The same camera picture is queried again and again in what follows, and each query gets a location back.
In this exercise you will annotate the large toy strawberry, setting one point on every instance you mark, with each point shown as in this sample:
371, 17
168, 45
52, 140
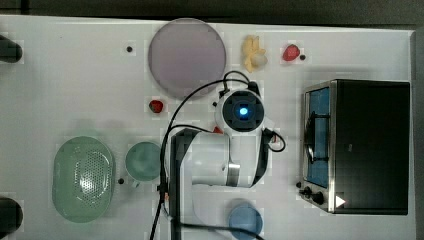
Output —
291, 53

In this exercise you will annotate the peeled toy banana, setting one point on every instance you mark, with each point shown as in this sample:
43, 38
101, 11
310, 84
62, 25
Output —
254, 56

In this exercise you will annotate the green oval colander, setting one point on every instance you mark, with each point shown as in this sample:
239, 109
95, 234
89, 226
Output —
83, 179

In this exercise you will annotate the black cylinder post near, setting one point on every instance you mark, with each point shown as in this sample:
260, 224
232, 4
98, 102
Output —
11, 216

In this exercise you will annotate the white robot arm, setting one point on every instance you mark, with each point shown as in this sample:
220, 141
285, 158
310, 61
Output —
236, 156

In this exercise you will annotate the red ketchup bottle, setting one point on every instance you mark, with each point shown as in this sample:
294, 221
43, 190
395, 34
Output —
217, 130

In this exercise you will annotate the blue bowl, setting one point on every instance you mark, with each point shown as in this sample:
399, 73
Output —
245, 216

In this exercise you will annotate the green mug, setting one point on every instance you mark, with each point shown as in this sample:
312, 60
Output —
142, 162

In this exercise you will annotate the small toy strawberry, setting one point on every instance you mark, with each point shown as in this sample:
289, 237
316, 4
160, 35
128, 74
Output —
156, 106

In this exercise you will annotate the black toaster oven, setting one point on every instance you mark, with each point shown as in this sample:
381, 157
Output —
356, 147

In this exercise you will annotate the purple round plate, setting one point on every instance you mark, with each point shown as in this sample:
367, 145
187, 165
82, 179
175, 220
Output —
185, 54

